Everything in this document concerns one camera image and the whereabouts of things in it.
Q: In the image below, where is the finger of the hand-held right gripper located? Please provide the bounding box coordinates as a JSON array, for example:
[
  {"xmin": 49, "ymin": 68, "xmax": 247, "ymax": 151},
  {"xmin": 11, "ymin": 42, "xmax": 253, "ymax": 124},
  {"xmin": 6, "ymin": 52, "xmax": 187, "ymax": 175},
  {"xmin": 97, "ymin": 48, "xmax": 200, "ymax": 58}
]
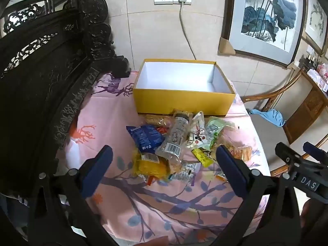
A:
[
  {"xmin": 275, "ymin": 142, "xmax": 308, "ymax": 171},
  {"xmin": 303, "ymin": 141, "xmax": 328, "ymax": 159}
]

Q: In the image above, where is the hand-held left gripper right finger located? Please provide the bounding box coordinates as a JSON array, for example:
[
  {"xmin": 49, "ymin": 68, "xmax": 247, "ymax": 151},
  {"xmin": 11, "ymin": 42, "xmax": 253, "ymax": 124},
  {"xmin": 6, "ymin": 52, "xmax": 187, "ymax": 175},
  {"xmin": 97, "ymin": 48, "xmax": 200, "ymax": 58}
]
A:
[{"xmin": 215, "ymin": 145, "xmax": 301, "ymax": 246}]

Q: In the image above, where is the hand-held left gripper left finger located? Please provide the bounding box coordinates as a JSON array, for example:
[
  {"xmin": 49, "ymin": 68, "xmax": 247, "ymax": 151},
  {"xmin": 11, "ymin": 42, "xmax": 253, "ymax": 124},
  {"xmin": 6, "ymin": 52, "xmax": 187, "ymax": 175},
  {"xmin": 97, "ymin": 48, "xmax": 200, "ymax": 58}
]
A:
[{"xmin": 27, "ymin": 145, "xmax": 121, "ymax": 246}]

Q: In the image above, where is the golden snack packet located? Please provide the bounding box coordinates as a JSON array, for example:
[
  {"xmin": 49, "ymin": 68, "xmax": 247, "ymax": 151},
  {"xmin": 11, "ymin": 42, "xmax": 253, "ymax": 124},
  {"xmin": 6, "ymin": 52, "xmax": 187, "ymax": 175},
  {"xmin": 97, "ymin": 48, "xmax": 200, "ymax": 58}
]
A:
[{"xmin": 225, "ymin": 143, "xmax": 253, "ymax": 162}]

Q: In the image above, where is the green snack packet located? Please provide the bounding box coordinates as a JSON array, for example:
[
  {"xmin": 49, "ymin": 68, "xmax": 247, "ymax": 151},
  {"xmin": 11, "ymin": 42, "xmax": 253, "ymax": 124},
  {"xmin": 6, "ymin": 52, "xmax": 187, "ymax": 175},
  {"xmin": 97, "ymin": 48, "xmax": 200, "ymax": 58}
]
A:
[{"xmin": 202, "ymin": 116, "xmax": 226, "ymax": 150}]

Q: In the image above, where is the yellow orange snack packet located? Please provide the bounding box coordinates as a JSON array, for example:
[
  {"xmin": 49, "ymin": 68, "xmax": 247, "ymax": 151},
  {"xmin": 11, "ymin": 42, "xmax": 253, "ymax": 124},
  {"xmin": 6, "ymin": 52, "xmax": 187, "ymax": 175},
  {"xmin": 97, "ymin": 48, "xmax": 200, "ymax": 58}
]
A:
[{"xmin": 132, "ymin": 151, "xmax": 172, "ymax": 178}]

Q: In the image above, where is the blue snack packet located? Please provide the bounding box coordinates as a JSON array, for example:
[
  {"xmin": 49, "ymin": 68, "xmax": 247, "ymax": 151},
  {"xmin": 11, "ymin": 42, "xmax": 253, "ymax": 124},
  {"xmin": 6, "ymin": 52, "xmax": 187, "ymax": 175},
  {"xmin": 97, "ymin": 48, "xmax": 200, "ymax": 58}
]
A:
[{"xmin": 126, "ymin": 124, "xmax": 166, "ymax": 153}]

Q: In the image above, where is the clear nut packet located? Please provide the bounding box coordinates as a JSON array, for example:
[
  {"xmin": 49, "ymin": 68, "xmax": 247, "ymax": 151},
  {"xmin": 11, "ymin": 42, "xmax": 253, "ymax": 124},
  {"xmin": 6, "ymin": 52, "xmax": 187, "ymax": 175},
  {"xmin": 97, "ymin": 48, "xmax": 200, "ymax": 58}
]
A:
[{"xmin": 155, "ymin": 110, "xmax": 193, "ymax": 159}]

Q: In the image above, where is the yellow cardboard box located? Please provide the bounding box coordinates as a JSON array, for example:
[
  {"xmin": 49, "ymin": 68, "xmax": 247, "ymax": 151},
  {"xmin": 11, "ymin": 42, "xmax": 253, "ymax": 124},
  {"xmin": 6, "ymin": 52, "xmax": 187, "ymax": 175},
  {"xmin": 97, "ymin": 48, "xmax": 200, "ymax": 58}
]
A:
[{"xmin": 132, "ymin": 58, "xmax": 236, "ymax": 118}]

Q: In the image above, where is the wooden armchair grey cushion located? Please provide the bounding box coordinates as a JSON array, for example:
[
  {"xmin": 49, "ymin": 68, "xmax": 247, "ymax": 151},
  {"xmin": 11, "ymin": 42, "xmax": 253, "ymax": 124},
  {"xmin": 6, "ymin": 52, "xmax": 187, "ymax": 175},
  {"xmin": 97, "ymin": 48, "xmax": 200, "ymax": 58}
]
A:
[{"xmin": 241, "ymin": 67, "xmax": 328, "ymax": 177}]

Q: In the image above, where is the small yellow-green packet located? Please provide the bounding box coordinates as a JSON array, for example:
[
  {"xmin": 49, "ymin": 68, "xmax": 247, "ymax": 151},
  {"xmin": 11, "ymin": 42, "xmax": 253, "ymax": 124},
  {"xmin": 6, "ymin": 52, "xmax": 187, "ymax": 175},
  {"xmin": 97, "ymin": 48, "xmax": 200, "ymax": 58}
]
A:
[{"xmin": 192, "ymin": 148, "xmax": 214, "ymax": 168}]

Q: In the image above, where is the blue cloth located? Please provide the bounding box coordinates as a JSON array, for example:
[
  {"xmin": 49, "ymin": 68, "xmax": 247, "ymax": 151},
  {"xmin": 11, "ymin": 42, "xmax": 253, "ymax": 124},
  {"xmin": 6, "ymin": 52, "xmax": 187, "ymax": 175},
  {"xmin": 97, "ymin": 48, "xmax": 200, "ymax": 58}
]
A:
[{"xmin": 248, "ymin": 108, "xmax": 286, "ymax": 127}]

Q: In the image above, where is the small white purple packet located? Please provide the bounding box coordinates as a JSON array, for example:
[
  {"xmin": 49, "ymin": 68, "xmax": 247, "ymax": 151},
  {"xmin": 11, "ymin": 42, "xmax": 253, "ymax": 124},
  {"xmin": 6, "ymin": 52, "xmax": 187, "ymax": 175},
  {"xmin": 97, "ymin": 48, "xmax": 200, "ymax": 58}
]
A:
[{"xmin": 169, "ymin": 169, "xmax": 196, "ymax": 186}]

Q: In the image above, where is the pink printed blanket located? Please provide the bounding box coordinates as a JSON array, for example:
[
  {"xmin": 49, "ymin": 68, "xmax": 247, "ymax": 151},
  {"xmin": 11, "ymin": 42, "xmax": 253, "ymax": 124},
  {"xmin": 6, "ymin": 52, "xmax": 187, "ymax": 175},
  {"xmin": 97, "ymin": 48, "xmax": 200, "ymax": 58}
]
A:
[{"xmin": 55, "ymin": 70, "xmax": 272, "ymax": 246}]

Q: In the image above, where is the floral printed box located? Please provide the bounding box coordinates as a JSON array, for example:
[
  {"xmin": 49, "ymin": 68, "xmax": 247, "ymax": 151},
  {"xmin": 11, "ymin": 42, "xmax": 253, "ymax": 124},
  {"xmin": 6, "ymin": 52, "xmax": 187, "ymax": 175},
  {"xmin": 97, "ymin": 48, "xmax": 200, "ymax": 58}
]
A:
[{"xmin": 316, "ymin": 64, "xmax": 328, "ymax": 93}]

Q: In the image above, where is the tan peanut packet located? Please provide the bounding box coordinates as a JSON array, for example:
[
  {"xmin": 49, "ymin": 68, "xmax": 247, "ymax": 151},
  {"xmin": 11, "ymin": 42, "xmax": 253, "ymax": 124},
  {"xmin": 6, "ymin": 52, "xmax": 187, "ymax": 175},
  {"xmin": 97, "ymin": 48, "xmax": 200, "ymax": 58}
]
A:
[{"xmin": 145, "ymin": 114, "xmax": 171, "ymax": 128}]

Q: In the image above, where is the row of small bottles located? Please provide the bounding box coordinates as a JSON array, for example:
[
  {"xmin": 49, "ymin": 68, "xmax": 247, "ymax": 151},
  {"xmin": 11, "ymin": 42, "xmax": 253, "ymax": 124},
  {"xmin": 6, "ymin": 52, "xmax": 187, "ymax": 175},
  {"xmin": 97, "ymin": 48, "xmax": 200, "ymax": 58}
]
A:
[{"xmin": 300, "ymin": 52, "xmax": 321, "ymax": 68}]

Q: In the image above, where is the dark carved wooden furniture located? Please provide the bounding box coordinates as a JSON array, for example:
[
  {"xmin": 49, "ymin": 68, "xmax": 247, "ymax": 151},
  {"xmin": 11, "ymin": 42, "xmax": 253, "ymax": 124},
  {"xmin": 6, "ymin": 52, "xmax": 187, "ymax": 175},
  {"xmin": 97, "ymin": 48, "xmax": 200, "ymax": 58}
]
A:
[{"xmin": 0, "ymin": 0, "xmax": 132, "ymax": 200}]

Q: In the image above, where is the framed flower painting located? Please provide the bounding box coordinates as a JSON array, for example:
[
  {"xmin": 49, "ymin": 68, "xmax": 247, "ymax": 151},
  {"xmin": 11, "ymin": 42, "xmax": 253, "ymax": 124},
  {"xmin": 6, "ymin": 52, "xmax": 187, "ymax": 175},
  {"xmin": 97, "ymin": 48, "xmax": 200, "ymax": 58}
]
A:
[{"xmin": 302, "ymin": 0, "xmax": 328, "ymax": 57}]

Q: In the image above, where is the framed lotus painting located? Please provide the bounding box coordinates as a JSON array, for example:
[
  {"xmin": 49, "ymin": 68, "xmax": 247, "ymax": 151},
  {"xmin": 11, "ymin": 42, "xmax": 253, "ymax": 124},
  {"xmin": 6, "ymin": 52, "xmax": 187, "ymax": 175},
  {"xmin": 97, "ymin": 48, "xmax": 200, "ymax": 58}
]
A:
[{"xmin": 221, "ymin": 0, "xmax": 308, "ymax": 68}]

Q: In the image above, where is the grey plug with cable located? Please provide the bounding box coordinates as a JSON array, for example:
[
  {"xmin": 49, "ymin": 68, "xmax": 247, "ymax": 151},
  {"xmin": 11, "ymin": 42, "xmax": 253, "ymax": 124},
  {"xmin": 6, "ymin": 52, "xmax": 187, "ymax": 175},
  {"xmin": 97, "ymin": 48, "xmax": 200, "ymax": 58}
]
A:
[{"xmin": 178, "ymin": 0, "xmax": 197, "ymax": 60}]

